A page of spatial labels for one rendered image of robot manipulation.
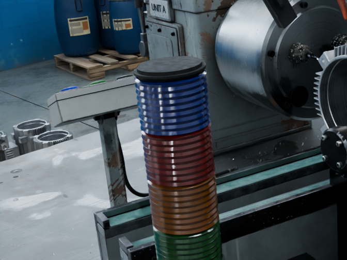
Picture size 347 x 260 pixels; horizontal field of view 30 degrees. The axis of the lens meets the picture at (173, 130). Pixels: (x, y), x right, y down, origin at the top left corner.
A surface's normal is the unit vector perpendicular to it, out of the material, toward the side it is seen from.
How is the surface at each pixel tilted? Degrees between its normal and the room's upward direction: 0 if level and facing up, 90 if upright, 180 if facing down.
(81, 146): 0
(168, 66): 0
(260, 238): 90
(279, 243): 90
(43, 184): 0
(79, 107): 69
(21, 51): 90
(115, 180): 90
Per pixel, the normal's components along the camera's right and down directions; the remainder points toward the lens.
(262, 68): -0.33, 0.32
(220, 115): 0.43, 0.25
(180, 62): -0.10, -0.94
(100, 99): 0.37, -0.11
